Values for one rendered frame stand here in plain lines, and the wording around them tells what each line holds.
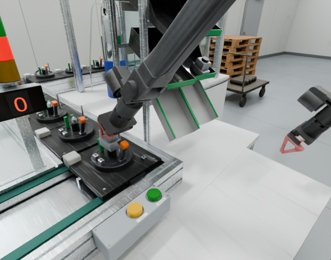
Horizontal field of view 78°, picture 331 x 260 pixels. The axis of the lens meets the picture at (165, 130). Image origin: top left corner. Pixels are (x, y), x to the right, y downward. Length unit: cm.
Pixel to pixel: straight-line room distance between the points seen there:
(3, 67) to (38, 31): 361
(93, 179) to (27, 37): 368
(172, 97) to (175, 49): 49
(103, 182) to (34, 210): 20
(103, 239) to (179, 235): 22
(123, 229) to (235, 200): 40
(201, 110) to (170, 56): 58
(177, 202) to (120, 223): 24
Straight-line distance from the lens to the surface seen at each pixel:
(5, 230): 72
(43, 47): 424
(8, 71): 63
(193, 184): 79
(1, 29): 62
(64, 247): 56
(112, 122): 58
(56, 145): 88
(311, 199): 90
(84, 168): 72
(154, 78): 43
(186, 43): 39
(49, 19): 426
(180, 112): 86
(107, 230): 55
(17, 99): 64
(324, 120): 78
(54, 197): 74
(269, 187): 87
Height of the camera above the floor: 140
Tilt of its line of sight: 29 degrees down
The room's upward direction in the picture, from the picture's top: 1 degrees clockwise
